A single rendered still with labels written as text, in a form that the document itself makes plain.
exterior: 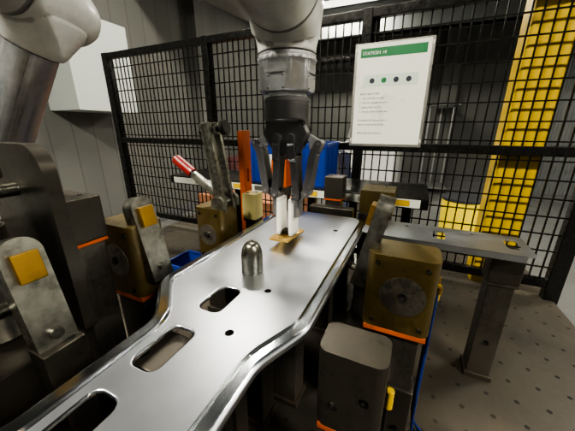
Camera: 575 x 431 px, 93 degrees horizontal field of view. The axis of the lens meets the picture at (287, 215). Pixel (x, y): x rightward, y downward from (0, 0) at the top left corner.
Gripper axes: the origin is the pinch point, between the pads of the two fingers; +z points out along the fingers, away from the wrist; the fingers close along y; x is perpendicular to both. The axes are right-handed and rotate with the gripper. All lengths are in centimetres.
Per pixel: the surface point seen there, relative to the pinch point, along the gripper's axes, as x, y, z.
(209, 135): -1.7, -15.3, -14.1
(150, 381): -32.3, 2.0, 5.0
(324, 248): -0.4, 7.5, 5.1
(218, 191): -1.7, -14.2, -3.5
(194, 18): 289, -268, -152
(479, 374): 13, 38, 34
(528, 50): 58, 44, -35
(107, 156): 142, -276, 14
